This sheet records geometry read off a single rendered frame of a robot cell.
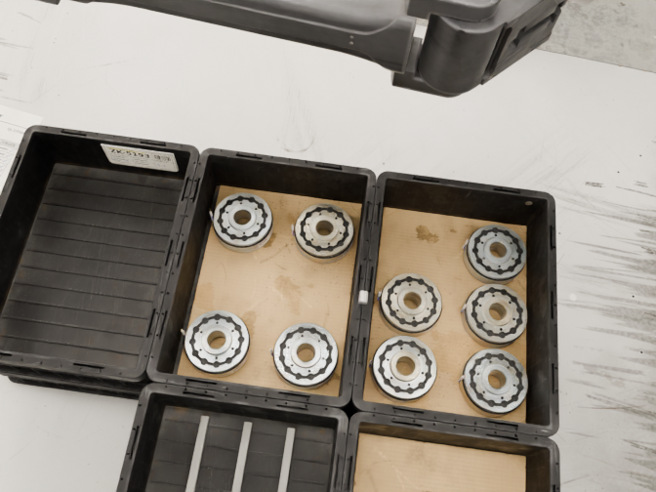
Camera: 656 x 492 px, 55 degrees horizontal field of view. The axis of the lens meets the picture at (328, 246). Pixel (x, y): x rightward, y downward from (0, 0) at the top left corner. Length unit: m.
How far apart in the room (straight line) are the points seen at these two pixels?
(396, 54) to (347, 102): 0.90
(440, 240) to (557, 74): 0.60
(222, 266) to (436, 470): 0.48
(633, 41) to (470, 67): 2.26
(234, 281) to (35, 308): 0.33
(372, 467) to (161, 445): 0.32
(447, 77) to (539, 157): 0.91
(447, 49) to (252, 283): 0.67
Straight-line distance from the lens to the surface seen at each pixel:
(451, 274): 1.12
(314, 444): 1.03
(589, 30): 2.75
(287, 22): 0.54
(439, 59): 0.54
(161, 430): 1.06
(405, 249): 1.13
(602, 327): 1.33
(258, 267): 1.10
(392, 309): 1.05
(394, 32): 0.52
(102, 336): 1.11
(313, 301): 1.08
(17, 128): 1.51
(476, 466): 1.06
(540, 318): 1.07
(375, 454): 1.03
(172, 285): 1.00
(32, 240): 1.22
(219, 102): 1.44
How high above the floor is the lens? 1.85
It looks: 66 degrees down
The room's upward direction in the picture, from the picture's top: 5 degrees clockwise
